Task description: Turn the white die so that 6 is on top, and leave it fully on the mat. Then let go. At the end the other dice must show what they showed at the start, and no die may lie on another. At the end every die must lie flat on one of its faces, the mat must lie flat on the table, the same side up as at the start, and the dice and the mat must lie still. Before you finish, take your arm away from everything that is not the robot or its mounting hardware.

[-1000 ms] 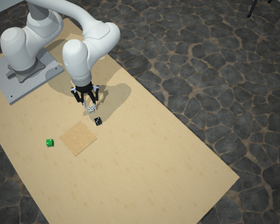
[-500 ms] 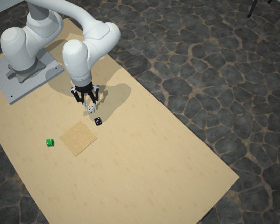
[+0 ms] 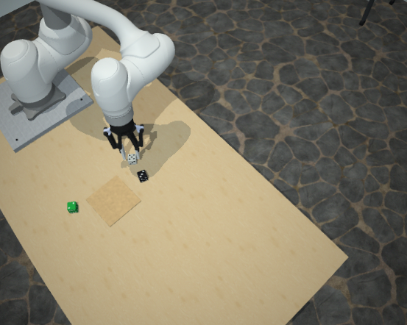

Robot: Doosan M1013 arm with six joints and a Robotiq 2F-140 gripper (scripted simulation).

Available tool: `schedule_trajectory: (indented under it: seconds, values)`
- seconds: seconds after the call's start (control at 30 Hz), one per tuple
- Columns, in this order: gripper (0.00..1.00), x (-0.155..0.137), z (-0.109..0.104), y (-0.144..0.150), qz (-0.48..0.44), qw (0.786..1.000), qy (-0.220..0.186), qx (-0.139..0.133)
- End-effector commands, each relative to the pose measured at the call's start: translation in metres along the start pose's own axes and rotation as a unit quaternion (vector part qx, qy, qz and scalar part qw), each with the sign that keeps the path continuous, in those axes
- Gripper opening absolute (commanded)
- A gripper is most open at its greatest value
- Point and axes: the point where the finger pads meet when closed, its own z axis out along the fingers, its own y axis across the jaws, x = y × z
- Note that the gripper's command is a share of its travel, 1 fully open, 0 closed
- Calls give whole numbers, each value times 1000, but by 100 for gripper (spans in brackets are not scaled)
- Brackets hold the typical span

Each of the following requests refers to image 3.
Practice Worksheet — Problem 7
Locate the tan square mat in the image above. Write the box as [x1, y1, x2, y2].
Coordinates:
[86, 175, 141, 227]

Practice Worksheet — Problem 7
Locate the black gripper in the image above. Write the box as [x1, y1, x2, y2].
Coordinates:
[104, 119, 144, 160]

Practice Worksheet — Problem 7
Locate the black die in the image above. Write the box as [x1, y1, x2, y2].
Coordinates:
[137, 170, 148, 182]

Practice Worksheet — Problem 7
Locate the white die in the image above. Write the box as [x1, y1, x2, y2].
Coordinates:
[127, 154, 137, 165]

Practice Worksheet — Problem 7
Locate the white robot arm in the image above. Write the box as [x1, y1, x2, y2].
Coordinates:
[0, 0, 175, 126]

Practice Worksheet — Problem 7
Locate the green die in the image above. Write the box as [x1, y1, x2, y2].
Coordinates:
[67, 201, 78, 213]

